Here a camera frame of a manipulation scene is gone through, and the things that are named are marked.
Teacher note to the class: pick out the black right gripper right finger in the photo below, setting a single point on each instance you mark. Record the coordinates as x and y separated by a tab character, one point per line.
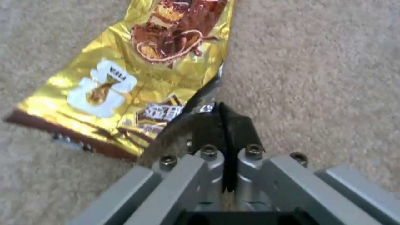
281	182

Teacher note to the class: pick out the gold snack wrapper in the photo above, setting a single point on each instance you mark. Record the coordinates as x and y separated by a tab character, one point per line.
131	77

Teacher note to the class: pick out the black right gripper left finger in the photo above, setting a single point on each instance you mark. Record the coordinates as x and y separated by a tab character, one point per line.
175	187

